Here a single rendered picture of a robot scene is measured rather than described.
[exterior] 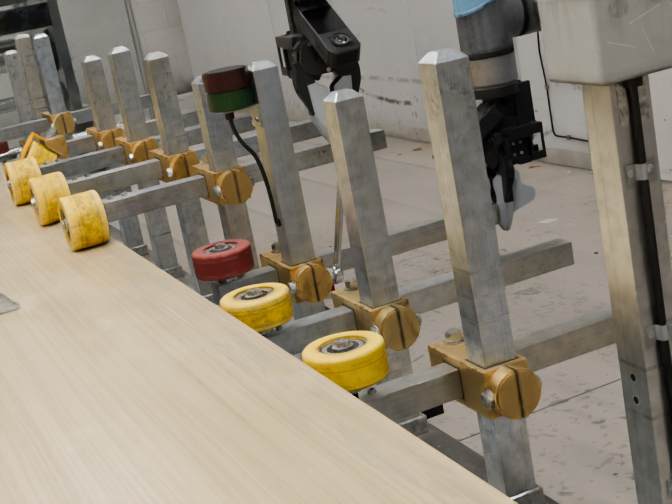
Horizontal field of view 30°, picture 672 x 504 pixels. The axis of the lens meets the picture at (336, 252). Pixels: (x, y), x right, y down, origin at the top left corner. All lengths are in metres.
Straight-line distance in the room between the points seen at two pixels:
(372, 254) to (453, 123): 0.30
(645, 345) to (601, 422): 2.19
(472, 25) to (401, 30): 5.26
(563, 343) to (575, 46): 0.47
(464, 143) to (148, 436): 0.39
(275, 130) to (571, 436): 1.67
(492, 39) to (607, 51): 0.88
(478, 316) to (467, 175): 0.14
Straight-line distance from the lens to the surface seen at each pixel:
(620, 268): 0.96
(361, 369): 1.17
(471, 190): 1.17
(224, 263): 1.63
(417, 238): 1.77
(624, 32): 0.90
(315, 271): 1.63
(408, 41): 6.98
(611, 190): 0.95
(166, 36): 10.53
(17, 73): 3.55
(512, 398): 1.20
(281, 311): 1.40
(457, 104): 1.15
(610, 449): 3.02
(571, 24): 0.91
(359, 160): 1.39
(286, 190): 1.63
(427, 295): 1.50
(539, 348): 1.29
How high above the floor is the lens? 1.30
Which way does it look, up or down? 15 degrees down
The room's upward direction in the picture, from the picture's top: 11 degrees counter-clockwise
